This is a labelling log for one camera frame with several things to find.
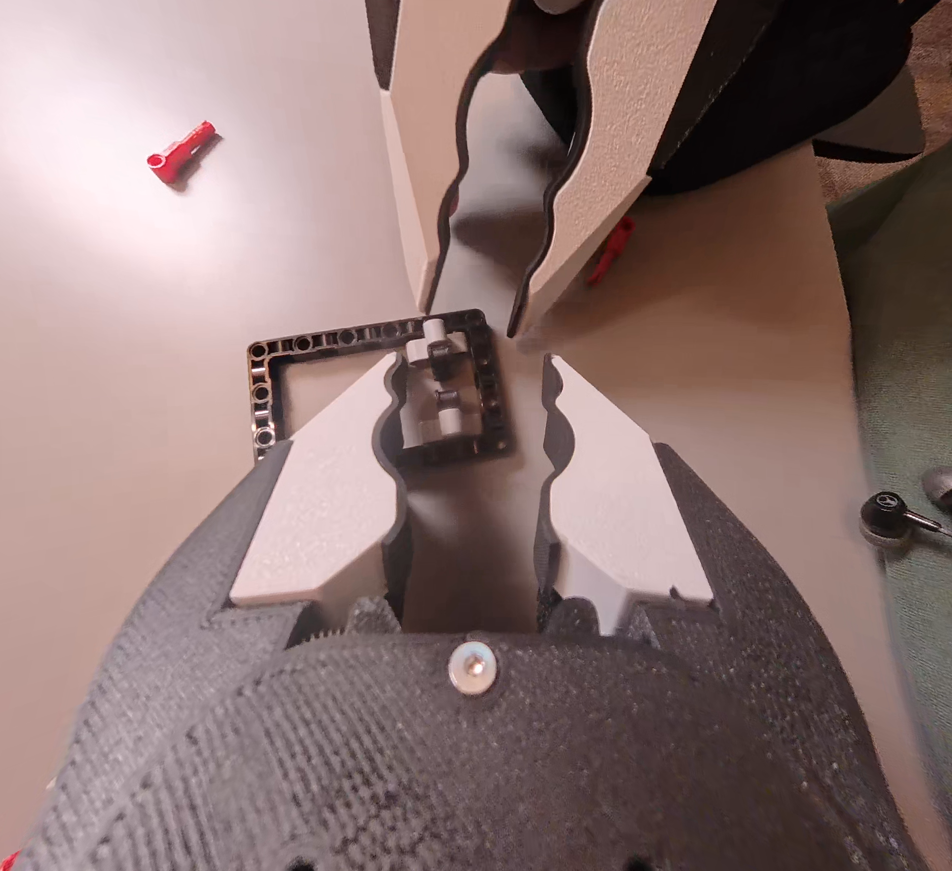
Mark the red lego connector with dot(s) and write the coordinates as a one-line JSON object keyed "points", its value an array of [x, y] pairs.
{"points": [[182, 153]]}

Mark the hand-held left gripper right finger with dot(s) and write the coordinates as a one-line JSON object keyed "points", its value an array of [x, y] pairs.
{"points": [[625, 514]]}

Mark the green cloth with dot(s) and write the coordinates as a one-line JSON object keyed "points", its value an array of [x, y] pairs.
{"points": [[907, 365]]}

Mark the black lego frame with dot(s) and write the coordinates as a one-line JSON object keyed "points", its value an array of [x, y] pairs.
{"points": [[335, 341]]}

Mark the red lego pin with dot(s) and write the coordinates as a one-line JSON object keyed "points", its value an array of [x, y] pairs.
{"points": [[611, 250]]}

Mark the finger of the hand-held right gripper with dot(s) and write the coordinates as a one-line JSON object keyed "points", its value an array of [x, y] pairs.
{"points": [[639, 82], [439, 30]]}

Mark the grey lego connector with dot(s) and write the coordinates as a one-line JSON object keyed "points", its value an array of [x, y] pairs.
{"points": [[451, 423]]}

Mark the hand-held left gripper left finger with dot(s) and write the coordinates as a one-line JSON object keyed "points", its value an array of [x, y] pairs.
{"points": [[312, 514]]}

